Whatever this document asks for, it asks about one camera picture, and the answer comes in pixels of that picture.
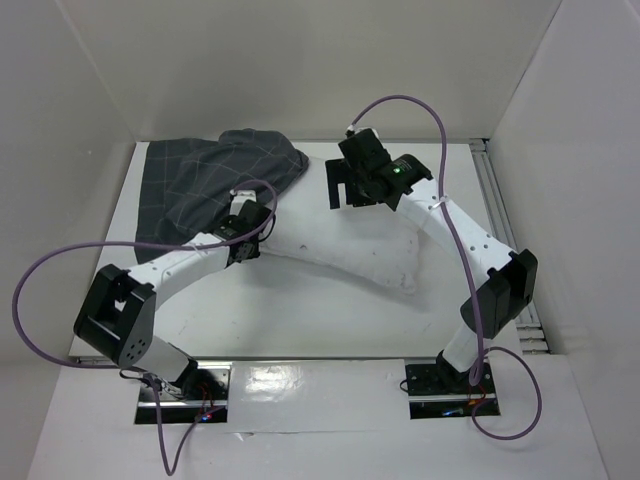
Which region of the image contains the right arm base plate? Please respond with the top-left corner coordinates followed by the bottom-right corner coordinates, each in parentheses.
top-left (399, 363), bottom-right (501, 420)

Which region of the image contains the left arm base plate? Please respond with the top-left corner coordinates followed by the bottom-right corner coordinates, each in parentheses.
top-left (157, 362), bottom-right (231, 425)

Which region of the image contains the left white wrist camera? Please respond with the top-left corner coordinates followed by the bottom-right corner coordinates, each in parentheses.
top-left (229, 189), bottom-right (257, 215)

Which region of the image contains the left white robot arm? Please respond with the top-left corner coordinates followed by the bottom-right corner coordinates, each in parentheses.
top-left (73, 197), bottom-right (274, 399)

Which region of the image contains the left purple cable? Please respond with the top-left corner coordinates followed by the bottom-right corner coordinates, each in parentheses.
top-left (11, 179), bottom-right (279, 476)

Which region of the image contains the white pillow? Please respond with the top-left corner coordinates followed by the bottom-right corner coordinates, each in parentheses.
top-left (262, 157), bottom-right (419, 294)

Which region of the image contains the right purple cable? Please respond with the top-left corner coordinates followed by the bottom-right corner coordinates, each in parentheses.
top-left (347, 94), bottom-right (544, 441)

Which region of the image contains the purple cable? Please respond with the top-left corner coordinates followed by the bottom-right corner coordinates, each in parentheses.
top-left (11, 179), bottom-right (279, 476)
top-left (347, 94), bottom-right (544, 441)

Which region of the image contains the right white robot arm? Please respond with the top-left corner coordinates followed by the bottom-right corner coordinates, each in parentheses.
top-left (325, 128), bottom-right (538, 392)

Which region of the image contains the dark grey checked pillowcase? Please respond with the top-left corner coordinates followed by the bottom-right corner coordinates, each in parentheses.
top-left (135, 129), bottom-right (309, 245)

